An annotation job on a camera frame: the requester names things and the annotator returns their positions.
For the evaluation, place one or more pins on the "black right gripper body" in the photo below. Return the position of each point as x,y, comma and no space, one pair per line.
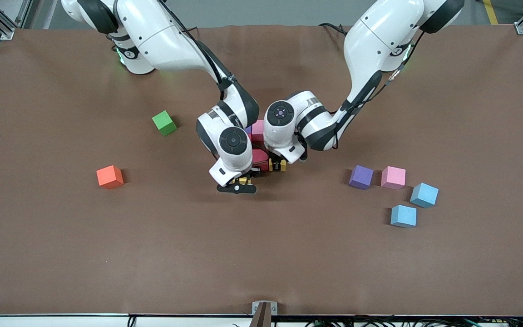
255,171

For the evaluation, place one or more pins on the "red foam block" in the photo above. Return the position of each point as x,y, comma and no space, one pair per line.
260,159

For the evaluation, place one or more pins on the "light pink foam block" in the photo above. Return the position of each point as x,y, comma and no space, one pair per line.
258,129
393,177

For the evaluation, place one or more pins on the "blue foam block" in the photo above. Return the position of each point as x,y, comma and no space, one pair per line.
403,216
424,195

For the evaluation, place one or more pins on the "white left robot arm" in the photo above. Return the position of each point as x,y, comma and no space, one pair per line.
370,36

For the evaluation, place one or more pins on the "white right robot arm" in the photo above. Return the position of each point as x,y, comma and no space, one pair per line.
234,154

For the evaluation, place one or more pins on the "table cover mat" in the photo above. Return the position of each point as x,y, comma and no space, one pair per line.
261,272

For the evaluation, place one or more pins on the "green foam block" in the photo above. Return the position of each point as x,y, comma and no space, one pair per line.
165,123

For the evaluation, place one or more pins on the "orange foam block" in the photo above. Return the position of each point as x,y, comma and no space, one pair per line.
110,176

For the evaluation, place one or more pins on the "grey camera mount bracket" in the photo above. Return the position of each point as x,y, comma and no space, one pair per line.
264,313

